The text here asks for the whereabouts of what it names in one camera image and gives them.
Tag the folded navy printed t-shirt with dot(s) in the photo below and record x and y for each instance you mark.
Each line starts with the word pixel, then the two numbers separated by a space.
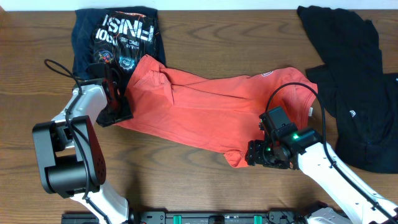
pixel 118 36

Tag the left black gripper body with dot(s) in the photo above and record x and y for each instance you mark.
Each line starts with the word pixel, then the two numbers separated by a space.
pixel 120 111

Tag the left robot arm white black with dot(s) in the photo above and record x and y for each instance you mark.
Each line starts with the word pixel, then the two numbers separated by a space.
pixel 69 157

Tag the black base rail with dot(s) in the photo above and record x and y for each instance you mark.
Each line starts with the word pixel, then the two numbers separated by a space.
pixel 319 214

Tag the red-orange t-shirt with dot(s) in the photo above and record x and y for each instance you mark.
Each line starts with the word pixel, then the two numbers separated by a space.
pixel 219 115

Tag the black garment pile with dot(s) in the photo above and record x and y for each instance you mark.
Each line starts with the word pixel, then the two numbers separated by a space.
pixel 353 87

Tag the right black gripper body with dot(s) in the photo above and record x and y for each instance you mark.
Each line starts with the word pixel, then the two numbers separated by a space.
pixel 266 154

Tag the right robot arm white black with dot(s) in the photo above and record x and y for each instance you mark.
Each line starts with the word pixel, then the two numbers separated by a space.
pixel 305 150

